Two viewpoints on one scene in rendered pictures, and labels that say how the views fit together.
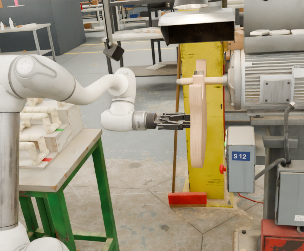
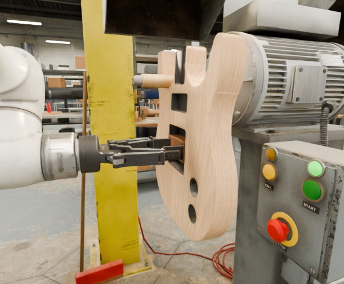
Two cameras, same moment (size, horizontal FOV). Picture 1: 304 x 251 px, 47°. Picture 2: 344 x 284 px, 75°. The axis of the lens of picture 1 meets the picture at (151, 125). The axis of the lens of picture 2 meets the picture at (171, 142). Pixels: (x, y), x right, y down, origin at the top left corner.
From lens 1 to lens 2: 1.10 m
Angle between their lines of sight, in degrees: 35
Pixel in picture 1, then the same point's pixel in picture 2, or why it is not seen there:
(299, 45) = (317, 25)
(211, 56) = (124, 105)
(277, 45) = (296, 20)
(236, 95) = (255, 91)
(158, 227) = not seen: outside the picture
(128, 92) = (28, 91)
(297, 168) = not seen: hidden behind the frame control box
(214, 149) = (129, 208)
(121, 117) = (8, 146)
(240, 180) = not seen: outside the picture
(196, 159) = (222, 221)
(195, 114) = (220, 114)
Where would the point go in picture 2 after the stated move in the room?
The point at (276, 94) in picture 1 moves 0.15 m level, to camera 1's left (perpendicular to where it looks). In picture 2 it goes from (310, 89) to (275, 88)
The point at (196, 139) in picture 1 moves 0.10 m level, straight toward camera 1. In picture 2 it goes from (227, 171) to (280, 195)
